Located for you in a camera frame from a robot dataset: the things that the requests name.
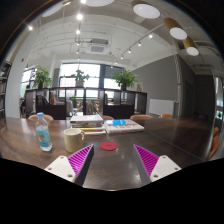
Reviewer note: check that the orange chair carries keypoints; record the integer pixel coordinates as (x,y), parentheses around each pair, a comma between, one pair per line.
(141,116)
(105,117)
(215,143)
(44,116)

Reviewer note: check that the right potted green plant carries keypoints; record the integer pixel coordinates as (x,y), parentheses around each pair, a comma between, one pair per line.
(125,79)

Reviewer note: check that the round ceiling lamp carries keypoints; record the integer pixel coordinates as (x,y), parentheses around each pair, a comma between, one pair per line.
(190,47)
(144,9)
(175,29)

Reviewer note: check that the cream ceramic mug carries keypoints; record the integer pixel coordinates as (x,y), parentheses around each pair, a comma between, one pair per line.
(73,139)

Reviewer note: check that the ceiling air conditioner unit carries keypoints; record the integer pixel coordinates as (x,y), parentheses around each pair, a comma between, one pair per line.
(98,46)

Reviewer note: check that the white radiator panel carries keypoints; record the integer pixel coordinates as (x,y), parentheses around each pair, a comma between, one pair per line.
(158,107)

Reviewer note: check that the orange chair right side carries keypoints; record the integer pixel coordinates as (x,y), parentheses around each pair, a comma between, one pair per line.
(215,143)

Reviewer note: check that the middle potted green plant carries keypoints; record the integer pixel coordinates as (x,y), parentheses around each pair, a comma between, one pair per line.
(80,77)

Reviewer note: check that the potted green plant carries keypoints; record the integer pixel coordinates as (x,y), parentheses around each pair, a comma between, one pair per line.
(42,78)
(125,79)
(80,77)

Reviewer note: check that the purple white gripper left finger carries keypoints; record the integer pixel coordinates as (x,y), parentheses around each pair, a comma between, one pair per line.
(73,168)

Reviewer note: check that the dark wooden shelf unit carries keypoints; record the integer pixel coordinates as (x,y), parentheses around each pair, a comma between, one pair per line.
(64,102)

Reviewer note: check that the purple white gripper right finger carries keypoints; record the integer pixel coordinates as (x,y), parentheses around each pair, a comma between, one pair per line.
(152,167)

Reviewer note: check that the bookshelf at left wall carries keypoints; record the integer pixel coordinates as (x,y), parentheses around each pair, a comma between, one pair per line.
(4,73)

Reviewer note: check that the red round coaster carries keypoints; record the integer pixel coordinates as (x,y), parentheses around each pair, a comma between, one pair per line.
(108,146)

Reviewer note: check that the orange chair centre right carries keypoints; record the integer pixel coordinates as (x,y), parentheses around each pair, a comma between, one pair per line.
(141,116)

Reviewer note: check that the white book with blue cover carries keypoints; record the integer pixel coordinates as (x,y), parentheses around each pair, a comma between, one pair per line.
(122,126)

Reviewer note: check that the orange chair far left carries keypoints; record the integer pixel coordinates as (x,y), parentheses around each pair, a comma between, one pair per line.
(44,116)

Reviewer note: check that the left potted green plant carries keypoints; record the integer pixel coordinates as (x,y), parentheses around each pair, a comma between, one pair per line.
(42,78)

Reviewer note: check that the stack of books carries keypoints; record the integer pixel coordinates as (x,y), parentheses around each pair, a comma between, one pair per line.
(89,124)

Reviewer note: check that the clear plastic water bottle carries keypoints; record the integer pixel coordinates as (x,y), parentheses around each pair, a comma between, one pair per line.
(43,134)

